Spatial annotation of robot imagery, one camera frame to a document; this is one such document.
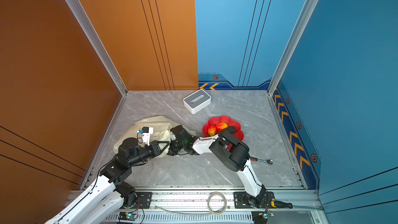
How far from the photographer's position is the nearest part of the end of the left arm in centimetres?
58

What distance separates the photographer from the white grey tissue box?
106cm

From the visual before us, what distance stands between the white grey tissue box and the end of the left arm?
44 cm
